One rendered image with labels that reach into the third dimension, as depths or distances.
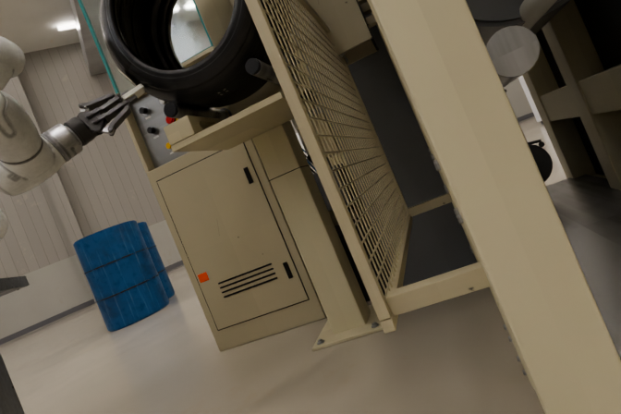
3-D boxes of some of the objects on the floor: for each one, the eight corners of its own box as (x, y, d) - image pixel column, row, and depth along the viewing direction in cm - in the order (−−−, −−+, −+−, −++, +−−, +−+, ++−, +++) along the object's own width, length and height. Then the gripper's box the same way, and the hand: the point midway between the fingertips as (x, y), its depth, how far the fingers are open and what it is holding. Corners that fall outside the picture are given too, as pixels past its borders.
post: (340, 322, 167) (101, -250, 172) (371, 312, 163) (126, -272, 168) (333, 337, 154) (75, -281, 159) (367, 327, 151) (102, -305, 155)
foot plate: (329, 320, 175) (326, 315, 175) (389, 300, 168) (387, 296, 168) (312, 351, 150) (310, 346, 150) (383, 330, 142) (381, 323, 142)
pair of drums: (172, 292, 548) (143, 223, 550) (189, 296, 432) (153, 209, 434) (107, 322, 510) (77, 248, 512) (107, 336, 394) (68, 240, 396)
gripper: (60, 128, 117) (129, 83, 129) (92, 157, 115) (160, 108, 127) (51, 113, 111) (125, 66, 122) (86, 142, 109) (157, 92, 120)
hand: (133, 94), depth 123 cm, fingers closed
